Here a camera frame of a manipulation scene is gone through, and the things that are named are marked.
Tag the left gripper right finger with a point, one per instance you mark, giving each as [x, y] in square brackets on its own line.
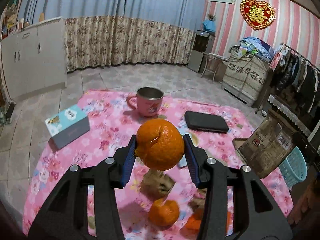
[238, 205]

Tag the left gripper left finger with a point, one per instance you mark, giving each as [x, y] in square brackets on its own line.
[64, 214]

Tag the brown paper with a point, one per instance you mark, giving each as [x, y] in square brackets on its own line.
[156, 184]

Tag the teal plastic laundry basket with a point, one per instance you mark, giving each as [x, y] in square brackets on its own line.
[294, 168]

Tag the small brown paper scrap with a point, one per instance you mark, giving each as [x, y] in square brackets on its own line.
[198, 200]

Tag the flat orange peel piece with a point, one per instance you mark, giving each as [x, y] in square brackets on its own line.
[194, 221]

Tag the clothes rack with garments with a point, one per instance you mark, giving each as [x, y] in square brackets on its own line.
[292, 87]

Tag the brown phone case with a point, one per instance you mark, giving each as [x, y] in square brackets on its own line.
[238, 142]

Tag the teal grey small box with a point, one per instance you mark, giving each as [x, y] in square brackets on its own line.
[67, 125]

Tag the orange mandarin peel piece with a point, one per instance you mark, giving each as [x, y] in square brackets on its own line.
[164, 212]

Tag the pink floral tablecloth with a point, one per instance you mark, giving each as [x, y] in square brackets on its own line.
[112, 123]

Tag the round gold lid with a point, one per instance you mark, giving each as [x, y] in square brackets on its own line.
[194, 139]

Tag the cloth covered cabinet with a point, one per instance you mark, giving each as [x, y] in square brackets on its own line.
[245, 77]

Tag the black power bank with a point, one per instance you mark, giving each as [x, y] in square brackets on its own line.
[205, 122]

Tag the white blue paper leaflet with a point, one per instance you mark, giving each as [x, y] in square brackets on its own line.
[183, 162]

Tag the pile of clothes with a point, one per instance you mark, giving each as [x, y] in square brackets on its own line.
[255, 46]

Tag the metal folding stool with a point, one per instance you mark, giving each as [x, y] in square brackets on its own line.
[215, 65]

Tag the pink cartoon mug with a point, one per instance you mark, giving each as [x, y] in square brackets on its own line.
[147, 101]

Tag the grey water dispenser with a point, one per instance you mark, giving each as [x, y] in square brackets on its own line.
[203, 43]

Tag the blue potted plant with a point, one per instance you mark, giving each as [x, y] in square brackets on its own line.
[209, 24]

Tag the white low cabinet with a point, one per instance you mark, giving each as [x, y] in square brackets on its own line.
[34, 59]

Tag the blue floral curtain right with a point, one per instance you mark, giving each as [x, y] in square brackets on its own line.
[161, 30]

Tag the blue floral curtain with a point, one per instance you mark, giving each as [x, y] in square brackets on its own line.
[161, 30]
[96, 31]

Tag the blue floral curtain left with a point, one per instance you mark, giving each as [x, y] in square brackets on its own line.
[96, 31]

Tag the red heart wall decoration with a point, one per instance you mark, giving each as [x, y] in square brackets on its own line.
[257, 14]

